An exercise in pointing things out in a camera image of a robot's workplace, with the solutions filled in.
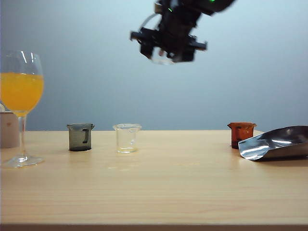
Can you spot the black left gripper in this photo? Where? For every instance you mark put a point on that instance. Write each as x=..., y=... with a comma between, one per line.
x=178, y=24

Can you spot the clear glass measuring cup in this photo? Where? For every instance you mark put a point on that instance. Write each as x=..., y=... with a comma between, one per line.
x=127, y=150
x=163, y=60

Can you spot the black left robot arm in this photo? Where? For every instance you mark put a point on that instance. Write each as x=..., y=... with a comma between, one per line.
x=216, y=4

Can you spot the amber measuring cup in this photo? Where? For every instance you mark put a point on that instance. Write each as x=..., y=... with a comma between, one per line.
x=240, y=134

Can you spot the gray tinted measuring cup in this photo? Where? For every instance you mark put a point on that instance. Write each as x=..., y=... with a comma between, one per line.
x=77, y=139

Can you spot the wine glass with orange juice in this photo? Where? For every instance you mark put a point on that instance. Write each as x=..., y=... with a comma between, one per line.
x=21, y=96

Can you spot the beige paper cup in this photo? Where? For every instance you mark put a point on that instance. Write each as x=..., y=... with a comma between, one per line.
x=9, y=130

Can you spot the shiny metal scoop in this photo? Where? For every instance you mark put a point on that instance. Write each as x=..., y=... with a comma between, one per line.
x=276, y=144

